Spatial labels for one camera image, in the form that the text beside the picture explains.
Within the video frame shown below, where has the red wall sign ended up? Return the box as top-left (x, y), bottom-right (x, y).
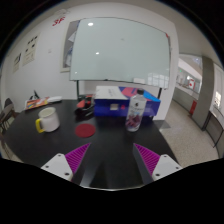
top-left (51, 17), bottom-right (66, 28)

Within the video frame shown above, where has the blue and white cardboard box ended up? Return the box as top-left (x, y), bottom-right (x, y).
top-left (93, 85), bottom-right (162, 119)

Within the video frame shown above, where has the whiteboard on black stand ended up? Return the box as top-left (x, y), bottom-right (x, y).
top-left (68, 17), bottom-right (172, 100)

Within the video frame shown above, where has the white flat case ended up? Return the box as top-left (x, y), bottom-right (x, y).
top-left (47, 95), bottom-right (64, 104)

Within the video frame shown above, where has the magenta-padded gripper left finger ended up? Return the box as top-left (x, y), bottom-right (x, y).
top-left (40, 142), bottom-right (92, 186)

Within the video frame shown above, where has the flat round red coaster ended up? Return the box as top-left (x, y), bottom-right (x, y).
top-left (74, 123), bottom-right (97, 139)

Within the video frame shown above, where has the large white wall poster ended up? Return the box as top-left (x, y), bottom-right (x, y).
top-left (21, 33), bottom-right (41, 67)

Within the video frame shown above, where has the small black desk object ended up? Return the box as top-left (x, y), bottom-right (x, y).
top-left (32, 89), bottom-right (41, 101)

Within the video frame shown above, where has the small white wall poster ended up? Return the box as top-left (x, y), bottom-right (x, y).
top-left (12, 52), bottom-right (23, 74)

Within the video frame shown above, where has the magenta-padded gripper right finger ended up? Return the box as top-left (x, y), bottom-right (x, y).
top-left (132, 142), bottom-right (184, 185)

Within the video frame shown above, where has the clear bottle with white label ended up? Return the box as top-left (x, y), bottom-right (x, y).
top-left (125, 88), bottom-right (148, 133)

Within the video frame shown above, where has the dark chair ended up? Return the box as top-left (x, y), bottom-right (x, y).
top-left (0, 97), bottom-right (18, 135)

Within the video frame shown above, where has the framed notice board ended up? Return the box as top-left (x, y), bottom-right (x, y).
top-left (59, 19), bottom-right (81, 74)

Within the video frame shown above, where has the colourful flat book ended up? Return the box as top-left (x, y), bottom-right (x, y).
top-left (24, 96), bottom-right (51, 111)

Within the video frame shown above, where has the white mug with yellow handle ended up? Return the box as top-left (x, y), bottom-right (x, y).
top-left (35, 106), bottom-right (61, 134)

